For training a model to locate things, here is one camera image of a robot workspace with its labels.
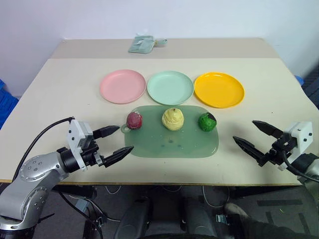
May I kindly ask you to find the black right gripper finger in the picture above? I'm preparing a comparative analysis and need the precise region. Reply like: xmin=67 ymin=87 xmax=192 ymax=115
xmin=252 ymin=120 xmax=284 ymax=138
xmin=232 ymin=135 xmax=268 ymax=167

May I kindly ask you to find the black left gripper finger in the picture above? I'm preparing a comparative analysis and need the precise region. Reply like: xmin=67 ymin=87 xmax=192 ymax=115
xmin=102 ymin=146 xmax=135 ymax=168
xmin=92 ymin=125 xmax=121 ymax=139

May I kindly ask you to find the dark rounded robot leg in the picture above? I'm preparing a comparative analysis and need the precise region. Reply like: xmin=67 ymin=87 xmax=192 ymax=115
xmin=116 ymin=196 xmax=153 ymax=239
xmin=183 ymin=191 xmax=219 ymax=239

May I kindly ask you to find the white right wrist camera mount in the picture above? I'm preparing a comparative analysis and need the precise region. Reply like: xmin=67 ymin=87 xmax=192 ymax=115
xmin=278 ymin=121 xmax=314 ymax=171

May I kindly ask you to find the green fruit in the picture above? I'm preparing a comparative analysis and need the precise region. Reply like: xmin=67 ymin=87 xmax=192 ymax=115
xmin=198 ymin=112 xmax=217 ymax=132

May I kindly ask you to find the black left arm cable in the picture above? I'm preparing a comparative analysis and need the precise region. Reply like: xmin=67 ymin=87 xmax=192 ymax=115
xmin=11 ymin=116 xmax=76 ymax=182

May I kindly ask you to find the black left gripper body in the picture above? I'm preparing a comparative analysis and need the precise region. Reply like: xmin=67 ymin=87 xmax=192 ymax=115
xmin=80 ymin=138 xmax=105 ymax=168

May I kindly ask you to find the pink plate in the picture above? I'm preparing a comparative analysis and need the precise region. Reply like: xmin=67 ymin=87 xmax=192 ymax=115
xmin=99 ymin=69 xmax=147 ymax=105

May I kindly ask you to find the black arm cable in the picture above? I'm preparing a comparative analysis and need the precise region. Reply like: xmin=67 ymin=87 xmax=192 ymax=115
xmin=11 ymin=116 xmax=76 ymax=182
xmin=282 ymin=150 xmax=319 ymax=182

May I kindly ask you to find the blue plastic crate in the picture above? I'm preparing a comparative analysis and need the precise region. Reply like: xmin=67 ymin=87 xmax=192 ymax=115
xmin=0 ymin=79 xmax=19 ymax=130

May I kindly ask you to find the yellow fruit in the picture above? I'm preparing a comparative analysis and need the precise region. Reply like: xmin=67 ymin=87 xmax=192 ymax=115
xmin=161 ymin=107 xmax=185 ymax=131

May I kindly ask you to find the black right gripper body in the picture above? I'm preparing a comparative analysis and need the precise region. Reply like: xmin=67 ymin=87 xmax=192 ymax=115
xmin=264 ymin=135 xmax=297 ymax=168

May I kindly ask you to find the black ribbed case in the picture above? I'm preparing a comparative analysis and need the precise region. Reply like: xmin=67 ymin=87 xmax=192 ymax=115
xmin=302 ymin=70 xmax=319 ymax=112

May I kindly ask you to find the yellow plate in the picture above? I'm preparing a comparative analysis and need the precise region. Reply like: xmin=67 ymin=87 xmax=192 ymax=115
xmin=193 ymin=72 xmax=246 ymax=109

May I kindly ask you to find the translucent green cutting mat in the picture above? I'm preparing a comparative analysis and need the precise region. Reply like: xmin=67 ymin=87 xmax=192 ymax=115
xmin=120 ymin=105 xmax=220 ymax=158

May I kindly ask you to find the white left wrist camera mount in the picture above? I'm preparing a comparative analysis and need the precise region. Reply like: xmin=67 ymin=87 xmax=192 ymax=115
xmin=66 ymin=119 xmax=93 ymax=172

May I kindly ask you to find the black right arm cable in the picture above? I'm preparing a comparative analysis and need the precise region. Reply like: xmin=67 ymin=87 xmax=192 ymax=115
xmin=282 ymin=150 xmax=319 ymax=182

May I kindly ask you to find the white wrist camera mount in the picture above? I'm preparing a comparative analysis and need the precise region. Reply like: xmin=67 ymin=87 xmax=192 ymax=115
xmin=278 ymin=121 xmax=314 ymax=171
xmin=66 ymin=119 xmax=93 ymax=172

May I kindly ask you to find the folded green cloth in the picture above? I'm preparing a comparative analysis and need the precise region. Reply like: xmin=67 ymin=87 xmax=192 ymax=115
xmin=128 ymin=33 xmax=168 ymax=54

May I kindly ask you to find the mint green plate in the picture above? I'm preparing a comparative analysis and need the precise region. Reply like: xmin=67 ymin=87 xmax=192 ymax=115
xmin=146 ymin=70 xmax=195 ymax=106

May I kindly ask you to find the red fruit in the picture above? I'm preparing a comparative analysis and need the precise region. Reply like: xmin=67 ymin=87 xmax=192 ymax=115
xmin=126 ymin=112 xmax=144 ymax=130

